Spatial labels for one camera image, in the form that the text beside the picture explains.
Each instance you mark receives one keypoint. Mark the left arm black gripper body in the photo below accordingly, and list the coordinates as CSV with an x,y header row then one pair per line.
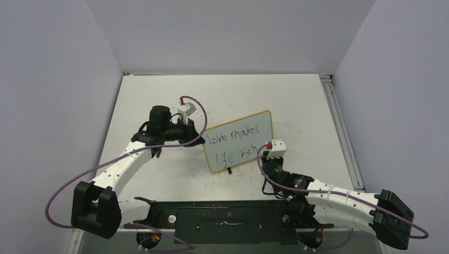
x,y
180,132

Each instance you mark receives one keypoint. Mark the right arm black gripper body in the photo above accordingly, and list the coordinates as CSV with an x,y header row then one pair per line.
x,y
279,160

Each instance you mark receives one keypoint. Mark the yellow framed small whiteboard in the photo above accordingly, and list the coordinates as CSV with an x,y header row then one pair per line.
x,y
236,142

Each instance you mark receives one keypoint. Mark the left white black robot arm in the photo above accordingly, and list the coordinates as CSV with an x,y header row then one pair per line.
x,y
96,208

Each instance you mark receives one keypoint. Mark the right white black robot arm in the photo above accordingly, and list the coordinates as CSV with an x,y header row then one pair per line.
x,y
384,214

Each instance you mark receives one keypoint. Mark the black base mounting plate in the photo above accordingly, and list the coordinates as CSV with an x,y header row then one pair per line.
x,y
234,222

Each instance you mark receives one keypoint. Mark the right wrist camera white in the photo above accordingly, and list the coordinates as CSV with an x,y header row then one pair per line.
x,y
276,149

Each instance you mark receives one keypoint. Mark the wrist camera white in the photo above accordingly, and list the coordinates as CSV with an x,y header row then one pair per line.
x,y
186,110
276,149

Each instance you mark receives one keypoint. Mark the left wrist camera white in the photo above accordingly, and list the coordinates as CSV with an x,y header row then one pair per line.
x,y
186,110

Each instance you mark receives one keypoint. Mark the aluminium rail right side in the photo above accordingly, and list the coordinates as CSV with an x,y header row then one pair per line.
x,y
344,139

